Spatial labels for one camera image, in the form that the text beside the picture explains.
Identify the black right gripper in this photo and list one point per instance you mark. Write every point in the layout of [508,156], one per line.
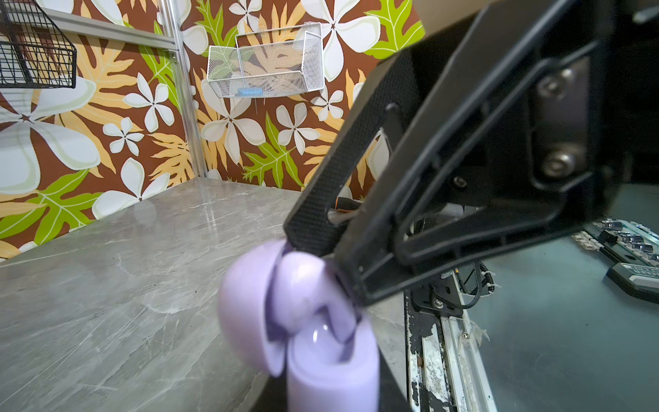
[636,83]

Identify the white mesh basket right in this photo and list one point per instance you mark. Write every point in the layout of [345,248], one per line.
[283,62]

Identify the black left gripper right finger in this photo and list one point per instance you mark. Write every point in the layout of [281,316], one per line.
[391,397]

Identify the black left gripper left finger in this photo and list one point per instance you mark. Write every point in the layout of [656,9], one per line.
[271,394]

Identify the blue case in basket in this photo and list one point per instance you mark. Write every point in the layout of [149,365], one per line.
[250,92]

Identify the aluminium frame post right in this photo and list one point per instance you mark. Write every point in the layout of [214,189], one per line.
[169,17]

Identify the black wire basket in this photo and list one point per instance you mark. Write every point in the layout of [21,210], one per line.
[35,53]

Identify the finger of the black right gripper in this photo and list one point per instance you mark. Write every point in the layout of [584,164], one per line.
[487,136]

